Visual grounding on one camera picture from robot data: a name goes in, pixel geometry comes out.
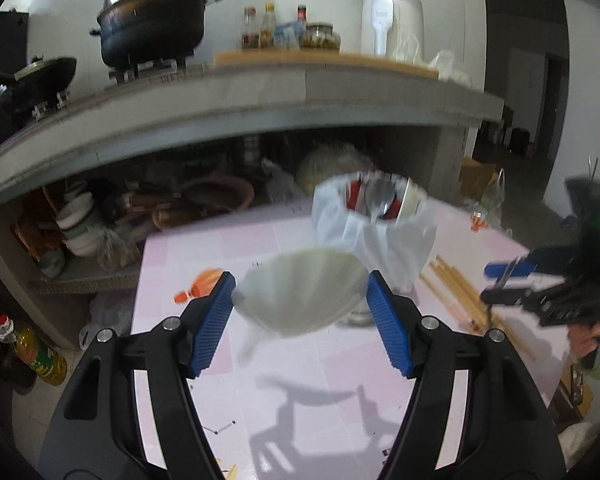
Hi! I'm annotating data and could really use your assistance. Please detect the black box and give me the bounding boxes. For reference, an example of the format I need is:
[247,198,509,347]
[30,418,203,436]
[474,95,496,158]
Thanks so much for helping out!
[0,10,31,71]

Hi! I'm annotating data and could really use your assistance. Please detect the cardboard box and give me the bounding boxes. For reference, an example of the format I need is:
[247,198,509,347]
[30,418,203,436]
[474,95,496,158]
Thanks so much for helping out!
[458,156,501,202]

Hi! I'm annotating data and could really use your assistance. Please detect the glass pickle jar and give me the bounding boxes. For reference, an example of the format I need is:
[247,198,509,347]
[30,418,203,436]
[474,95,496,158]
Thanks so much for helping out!
[302,22,342,52]

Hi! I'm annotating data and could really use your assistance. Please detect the brown cap sauce bottle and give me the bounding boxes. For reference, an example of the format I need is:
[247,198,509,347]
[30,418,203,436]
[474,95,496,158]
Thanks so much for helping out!
[241,6,259,50]

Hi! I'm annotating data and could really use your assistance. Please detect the person's right hand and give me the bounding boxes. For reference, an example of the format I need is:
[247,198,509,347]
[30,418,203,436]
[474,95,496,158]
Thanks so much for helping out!
[572,307,600,358]

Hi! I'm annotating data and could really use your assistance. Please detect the small clear plastic bag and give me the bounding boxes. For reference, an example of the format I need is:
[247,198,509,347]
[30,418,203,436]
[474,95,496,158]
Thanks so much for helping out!
[97,227,142,271]

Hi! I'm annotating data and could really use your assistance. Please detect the crumpled white plastic bag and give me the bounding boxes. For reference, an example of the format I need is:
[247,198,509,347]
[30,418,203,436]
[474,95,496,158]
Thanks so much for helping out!
[429,50,473,86]

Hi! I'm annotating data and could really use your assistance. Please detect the black wok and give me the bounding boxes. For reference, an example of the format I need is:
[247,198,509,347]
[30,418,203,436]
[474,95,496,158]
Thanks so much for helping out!
[0,56,78,113]

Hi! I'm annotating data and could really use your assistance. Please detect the gas stove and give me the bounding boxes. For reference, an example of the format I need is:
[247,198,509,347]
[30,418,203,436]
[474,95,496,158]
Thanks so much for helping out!
[27,57,193,121]

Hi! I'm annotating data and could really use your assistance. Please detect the white plastic soup ladle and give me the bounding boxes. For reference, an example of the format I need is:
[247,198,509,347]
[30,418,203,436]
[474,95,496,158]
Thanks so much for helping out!
[231,246,371,362]

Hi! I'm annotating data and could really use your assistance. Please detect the translucent shopping bag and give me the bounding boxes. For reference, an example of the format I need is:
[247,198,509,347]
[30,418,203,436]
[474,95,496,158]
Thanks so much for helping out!
[479,169,507,228]

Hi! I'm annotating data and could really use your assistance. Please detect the pink plastic basin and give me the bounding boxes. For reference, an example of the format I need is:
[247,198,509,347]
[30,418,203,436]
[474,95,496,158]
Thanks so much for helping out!
[180,175,256,212]

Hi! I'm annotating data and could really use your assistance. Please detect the yellow cap sauce bottle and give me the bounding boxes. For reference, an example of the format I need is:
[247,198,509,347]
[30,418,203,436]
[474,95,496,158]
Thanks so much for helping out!
[260,2,277,49]

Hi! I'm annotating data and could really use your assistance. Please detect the white kitchen appliance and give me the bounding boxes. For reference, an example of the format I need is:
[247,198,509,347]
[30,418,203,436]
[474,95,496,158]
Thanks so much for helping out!
[361,0,426,58]

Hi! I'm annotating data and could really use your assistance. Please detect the plastic bag of dried food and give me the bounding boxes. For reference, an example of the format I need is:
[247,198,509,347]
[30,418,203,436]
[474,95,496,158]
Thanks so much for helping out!
[295,141,377,196]

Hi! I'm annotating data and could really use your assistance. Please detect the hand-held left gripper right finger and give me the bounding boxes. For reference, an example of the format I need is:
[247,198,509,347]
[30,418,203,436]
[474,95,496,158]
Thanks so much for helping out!
[366,270,566,480]

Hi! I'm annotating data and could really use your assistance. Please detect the black stockpot with steel lid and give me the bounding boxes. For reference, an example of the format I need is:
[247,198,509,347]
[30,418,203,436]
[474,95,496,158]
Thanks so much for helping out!
[89,0,226,68]

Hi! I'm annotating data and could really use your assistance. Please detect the wooden cutting board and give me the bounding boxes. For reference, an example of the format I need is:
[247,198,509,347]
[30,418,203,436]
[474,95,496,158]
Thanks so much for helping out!
[213,50,440,81]

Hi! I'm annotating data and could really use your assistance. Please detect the sauce bottles on counter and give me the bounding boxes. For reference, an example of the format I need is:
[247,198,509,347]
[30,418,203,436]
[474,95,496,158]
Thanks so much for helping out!
[273,22,302,51]

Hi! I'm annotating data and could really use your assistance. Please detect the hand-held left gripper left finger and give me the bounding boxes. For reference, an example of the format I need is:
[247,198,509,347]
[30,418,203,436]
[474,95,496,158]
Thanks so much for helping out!
[39,271,237,480]

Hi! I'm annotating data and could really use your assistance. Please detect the cooking oil bottle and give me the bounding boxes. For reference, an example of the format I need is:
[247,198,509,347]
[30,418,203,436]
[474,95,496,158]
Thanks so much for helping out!
[0,314,67,387]

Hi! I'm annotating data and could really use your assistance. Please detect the stack of white bowls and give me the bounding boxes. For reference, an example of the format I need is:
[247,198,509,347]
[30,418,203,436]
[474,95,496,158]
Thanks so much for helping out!
[55,191,107,257]

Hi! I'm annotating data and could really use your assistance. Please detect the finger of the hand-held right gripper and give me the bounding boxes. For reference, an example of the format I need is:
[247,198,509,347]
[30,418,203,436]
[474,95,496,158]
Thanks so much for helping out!
[485,250,576,278]
[480,280,571,311]

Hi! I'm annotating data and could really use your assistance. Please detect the white plastic bag liner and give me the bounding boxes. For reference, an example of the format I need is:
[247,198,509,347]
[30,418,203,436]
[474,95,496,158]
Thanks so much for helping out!
[311,171,438,293]

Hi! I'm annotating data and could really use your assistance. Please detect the steel utensil holder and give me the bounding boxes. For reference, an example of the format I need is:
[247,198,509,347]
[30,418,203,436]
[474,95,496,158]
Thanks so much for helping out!
[337,307,378,328]

